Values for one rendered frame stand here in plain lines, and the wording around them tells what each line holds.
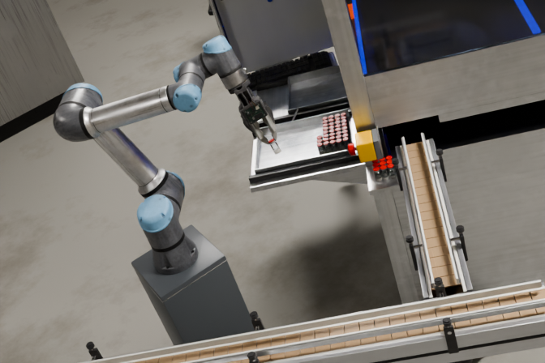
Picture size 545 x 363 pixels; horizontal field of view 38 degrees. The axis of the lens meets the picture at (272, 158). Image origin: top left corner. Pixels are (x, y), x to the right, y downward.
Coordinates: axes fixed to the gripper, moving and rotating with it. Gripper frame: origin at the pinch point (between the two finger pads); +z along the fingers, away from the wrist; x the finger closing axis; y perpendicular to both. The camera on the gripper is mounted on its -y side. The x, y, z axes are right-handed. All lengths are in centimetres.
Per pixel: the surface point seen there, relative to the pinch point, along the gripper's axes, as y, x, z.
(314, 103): -58, 17, 12
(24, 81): -308, -149, -35
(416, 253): 42, 22, 37
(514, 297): 63, 37, 49
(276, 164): -27.4, -4.8, 16.8
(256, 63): -114, 3, -2
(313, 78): -76, 22, 8
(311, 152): -27.3, 7.8, 19.4
